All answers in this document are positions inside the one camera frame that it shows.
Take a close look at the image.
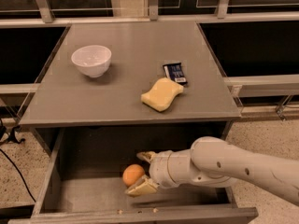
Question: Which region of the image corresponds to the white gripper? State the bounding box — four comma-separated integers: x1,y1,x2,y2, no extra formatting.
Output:
125,151,175,197

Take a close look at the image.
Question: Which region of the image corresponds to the orange fruit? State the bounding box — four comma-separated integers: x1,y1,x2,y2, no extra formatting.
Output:
122,164,145,187

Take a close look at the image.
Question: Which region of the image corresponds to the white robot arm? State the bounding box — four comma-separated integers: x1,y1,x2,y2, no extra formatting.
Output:
125,136,299,205

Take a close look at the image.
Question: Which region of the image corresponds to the grey open top drawer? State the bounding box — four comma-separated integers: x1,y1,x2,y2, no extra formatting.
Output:
9,124,258,224

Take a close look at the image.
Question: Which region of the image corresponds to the grey counter cabinet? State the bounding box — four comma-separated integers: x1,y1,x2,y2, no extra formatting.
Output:
18,21,243,156

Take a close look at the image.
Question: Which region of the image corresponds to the yellow sponge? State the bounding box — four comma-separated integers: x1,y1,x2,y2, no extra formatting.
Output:
141,77,184,112

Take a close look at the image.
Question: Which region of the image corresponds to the dark blue snack bar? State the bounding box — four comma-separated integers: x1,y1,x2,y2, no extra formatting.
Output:
163,63,188,86

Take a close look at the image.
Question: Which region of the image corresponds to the white ceramic bowl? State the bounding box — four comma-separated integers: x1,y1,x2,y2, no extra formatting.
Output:
71,45,112,77

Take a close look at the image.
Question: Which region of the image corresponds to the metal window railing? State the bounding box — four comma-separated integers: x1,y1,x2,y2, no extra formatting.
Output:
0,0,299,27

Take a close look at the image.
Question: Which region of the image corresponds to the black floor cable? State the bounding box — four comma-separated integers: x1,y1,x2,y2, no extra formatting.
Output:
0,119,37,203

